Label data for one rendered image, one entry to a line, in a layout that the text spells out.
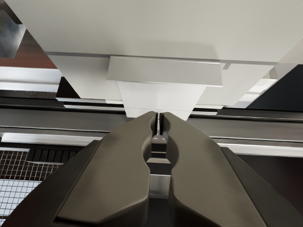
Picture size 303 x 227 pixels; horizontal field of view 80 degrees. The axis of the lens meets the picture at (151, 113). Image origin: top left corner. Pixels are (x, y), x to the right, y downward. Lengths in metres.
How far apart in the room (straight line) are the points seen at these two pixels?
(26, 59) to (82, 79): 0.10
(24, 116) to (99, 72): 0.42
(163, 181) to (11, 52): 0.27
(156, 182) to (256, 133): 0.37
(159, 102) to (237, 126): 0.34
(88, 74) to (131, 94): 0.05
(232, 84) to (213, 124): 0.32
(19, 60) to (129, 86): 0.15
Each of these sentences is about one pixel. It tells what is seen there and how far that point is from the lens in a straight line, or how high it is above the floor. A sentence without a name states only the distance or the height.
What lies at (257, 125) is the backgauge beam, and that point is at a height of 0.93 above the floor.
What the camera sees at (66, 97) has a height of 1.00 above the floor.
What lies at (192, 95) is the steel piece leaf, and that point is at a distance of 0.20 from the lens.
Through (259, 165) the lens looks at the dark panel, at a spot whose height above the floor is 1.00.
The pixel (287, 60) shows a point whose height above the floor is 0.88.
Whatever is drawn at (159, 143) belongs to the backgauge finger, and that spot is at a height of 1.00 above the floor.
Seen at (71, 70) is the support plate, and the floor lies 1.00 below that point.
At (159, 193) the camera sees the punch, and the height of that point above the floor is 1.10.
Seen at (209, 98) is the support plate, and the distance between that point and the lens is 0.21.
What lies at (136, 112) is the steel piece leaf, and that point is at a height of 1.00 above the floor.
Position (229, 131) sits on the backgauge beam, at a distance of 0.51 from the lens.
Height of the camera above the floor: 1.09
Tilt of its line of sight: 22 degrees down
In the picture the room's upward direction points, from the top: 177 degrees counter-clockwise
